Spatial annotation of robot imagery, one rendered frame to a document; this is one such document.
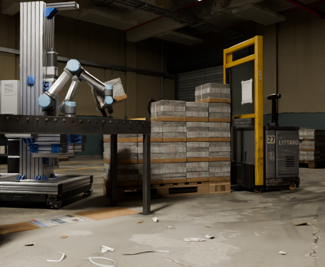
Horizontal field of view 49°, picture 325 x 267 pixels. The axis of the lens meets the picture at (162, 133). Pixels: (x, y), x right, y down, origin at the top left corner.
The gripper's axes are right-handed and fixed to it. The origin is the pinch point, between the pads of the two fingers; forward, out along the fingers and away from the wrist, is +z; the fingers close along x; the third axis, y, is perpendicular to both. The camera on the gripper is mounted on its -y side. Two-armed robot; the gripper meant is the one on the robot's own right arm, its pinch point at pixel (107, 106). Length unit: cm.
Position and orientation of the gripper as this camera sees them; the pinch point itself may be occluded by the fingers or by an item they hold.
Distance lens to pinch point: 375.7
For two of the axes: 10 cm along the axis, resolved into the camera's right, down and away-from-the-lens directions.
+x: -9.1, 3.6, -2.2
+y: -3.5, -9.3, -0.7
